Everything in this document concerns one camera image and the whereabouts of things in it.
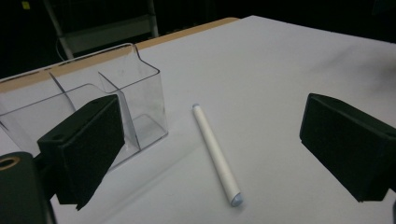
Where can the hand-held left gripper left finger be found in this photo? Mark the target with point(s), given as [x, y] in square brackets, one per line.
[84, 149]

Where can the grey metal stand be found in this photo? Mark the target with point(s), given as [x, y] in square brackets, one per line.
[106, 31]

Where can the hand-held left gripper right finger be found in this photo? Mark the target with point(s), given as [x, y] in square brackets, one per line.
[348, 143]

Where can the clear plastic organizer box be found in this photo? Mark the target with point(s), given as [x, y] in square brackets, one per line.
[137, 93]

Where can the white pen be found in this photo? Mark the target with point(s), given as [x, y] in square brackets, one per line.
[216, 155]

